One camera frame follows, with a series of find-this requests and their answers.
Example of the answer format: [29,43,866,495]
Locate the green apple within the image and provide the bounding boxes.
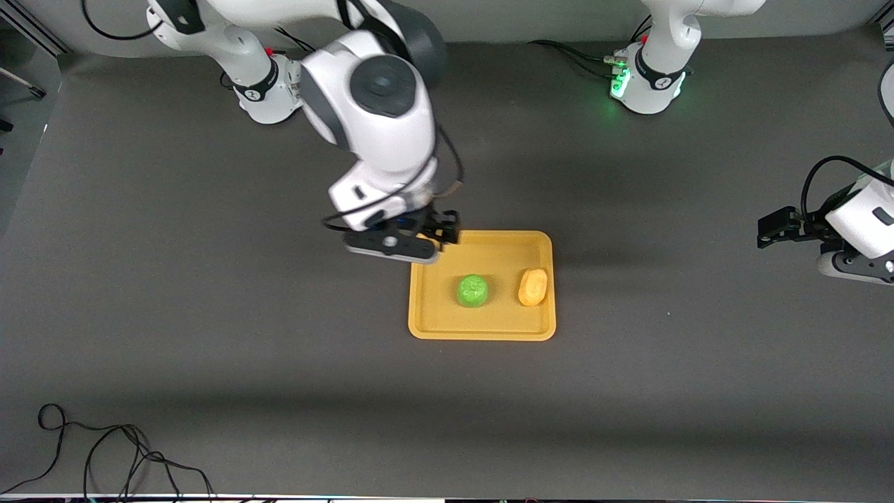
[456,274,490,308]

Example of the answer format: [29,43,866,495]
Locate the yellow-brown potato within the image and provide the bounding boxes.
[518,268,549,307]

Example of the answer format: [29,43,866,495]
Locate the yellow plastic tray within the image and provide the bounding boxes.
[408,230,557,342]

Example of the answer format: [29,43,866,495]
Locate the dark grey table mat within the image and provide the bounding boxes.
[0,27,894,501]

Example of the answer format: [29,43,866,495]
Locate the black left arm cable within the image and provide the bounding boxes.
[800,155,884,219]

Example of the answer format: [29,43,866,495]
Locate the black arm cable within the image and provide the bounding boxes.
[80,0,466,235]
[800,155,884,219]

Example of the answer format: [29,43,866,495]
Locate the black right base cables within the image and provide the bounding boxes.
[222,27,315,89]

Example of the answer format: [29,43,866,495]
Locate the black base cables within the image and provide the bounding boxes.
[528,39,629,79]
[222,27,315,89]

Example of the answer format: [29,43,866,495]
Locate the black left base cables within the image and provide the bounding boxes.
[528,39,629,79]

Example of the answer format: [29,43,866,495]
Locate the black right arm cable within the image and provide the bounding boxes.
[80,0,466,235]

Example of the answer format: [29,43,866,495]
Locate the black aluminium frame rail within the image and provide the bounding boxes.
[0,2,72,58]

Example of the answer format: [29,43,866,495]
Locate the black loose cable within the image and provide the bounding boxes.
[0,403,214,501]

